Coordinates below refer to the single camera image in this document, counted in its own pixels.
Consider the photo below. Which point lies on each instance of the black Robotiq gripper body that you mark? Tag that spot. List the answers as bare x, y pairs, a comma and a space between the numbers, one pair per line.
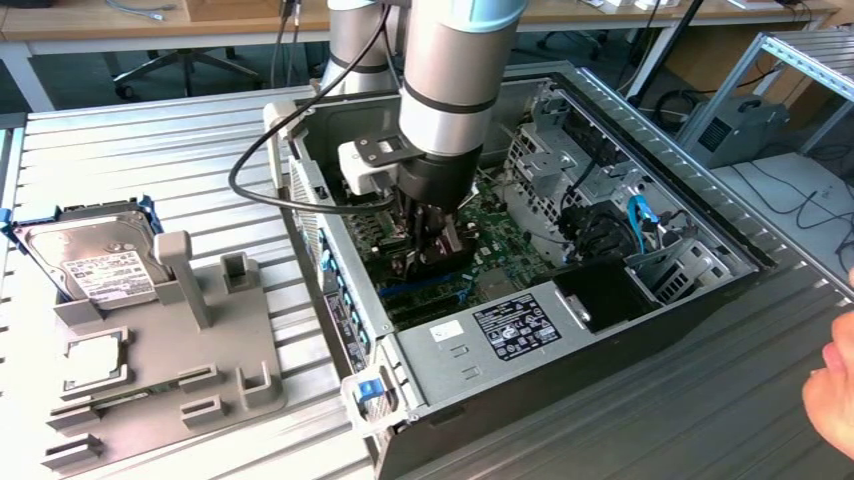
440, 180

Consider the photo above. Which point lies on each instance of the Nvidia Quadro graphics card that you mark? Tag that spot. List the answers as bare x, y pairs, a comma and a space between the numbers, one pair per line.
447, 267

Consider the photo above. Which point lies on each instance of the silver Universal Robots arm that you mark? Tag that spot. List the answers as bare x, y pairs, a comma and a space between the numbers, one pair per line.
454, 75

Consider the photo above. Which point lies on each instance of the person's hand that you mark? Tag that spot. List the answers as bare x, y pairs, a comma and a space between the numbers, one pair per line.
837, 390

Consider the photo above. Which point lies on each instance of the green motherboard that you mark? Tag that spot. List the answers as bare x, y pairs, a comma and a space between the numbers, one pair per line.
507, 235

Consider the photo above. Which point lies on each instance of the silver chipset heatsink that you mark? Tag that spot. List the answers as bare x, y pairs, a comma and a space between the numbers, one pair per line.
497, 282

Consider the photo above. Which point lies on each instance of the blue expansion slot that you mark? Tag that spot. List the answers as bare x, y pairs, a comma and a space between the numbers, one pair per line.
394, 291

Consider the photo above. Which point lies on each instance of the blue slot retention clip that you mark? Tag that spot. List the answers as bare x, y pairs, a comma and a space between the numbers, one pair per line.
326, 261
351, 306
362, 340
342, 284

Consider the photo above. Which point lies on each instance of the silver disk bay cage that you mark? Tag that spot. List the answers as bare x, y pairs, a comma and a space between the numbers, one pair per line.
603, 182

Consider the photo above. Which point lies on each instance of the black office chair base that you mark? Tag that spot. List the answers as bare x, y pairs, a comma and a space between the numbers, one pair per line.
587, 37

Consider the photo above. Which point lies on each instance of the silver power supply unit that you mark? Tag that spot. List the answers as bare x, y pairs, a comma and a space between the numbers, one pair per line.
440, 370

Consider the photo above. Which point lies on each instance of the blue case latch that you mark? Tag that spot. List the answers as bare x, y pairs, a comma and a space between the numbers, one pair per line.
368, 390

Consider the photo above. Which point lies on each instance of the open black PC case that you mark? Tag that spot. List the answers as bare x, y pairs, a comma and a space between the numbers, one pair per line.
567, 375

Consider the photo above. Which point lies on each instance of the blue disk caddy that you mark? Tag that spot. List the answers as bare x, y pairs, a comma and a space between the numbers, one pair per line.
152, 222

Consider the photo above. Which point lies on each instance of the grey office chair base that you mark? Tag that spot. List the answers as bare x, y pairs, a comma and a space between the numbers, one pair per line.
188, 62

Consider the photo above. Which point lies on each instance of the grey control box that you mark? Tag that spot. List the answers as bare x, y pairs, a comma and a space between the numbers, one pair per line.
741, 130

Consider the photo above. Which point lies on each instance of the brown cardboard box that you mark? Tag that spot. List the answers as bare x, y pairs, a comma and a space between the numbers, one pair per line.
234, 7

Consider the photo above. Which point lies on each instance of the grey parts rack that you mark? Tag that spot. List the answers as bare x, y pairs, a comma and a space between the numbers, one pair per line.
167, 345

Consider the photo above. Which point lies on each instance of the silver hard disk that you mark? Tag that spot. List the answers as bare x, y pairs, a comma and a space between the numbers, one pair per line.
100, 270

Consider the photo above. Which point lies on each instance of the green RAM stick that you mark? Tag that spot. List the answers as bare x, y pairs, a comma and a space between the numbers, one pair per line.
160, 389

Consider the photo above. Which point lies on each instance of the silver CPU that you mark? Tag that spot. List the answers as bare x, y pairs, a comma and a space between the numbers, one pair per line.
94, 362

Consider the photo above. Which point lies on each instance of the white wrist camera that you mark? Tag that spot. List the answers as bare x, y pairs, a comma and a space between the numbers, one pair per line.
363, 170

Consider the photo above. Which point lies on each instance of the aluminium slat table frame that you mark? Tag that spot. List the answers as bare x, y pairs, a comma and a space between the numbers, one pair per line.
814, 55

